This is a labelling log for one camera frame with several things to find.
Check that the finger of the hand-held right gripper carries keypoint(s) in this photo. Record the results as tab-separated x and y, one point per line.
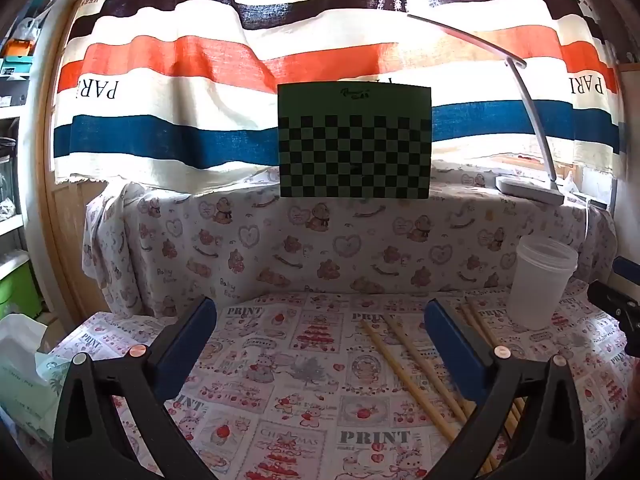
612	300
629	267

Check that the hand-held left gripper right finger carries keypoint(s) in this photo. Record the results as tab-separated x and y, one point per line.
455	350

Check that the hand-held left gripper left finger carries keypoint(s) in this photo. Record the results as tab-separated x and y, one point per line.
187	345

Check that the pile of bamboo chopsticks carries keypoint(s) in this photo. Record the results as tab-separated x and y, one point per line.
395	359

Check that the white plastic cup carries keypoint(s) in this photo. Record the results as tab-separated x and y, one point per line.
542	285

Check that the red print tablecloth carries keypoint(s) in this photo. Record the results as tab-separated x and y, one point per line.
300	360

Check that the white desk lamp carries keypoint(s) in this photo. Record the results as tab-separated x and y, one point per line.
530	187

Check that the wooden panel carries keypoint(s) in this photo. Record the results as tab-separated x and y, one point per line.
75	240

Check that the green plastic bin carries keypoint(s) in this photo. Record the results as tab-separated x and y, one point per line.
17	290

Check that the white shelf unit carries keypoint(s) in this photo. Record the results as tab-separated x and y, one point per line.
10	225

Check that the green checkered box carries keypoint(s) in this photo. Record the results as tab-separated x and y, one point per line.
350	150

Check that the striped printed curtain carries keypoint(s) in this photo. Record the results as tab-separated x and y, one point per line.
175	60

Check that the stack of shoe boxes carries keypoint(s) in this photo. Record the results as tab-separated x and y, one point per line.
17	67

